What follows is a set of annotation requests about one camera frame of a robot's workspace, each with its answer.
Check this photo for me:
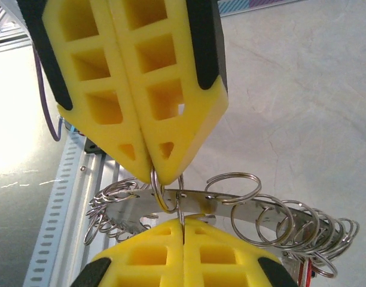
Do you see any small metal split ring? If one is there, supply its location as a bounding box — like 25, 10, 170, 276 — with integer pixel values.
230, 194, 294, 248
175, 175, 188, 227
205, 172, 263, 206
150, 167, 179, 213

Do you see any aluminium extrusion frame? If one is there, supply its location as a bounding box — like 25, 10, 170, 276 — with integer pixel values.
0, 5, 33, 57

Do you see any red plastic key tag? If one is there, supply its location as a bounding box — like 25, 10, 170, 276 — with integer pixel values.
299, 258, 316, 287

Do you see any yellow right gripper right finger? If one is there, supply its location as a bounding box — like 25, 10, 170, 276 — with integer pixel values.
183, 217, 300, 287

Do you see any slotted grey cable duct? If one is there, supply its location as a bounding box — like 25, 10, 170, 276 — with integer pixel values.
23, 131, 91, 287

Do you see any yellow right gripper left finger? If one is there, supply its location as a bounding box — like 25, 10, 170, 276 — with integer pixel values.
71, 217, 185, 287

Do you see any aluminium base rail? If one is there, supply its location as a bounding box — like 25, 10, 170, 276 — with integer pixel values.
78, 128, 148, 287

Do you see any small metal chain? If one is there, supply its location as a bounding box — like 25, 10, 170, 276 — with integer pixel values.
105, 187, 336, 258

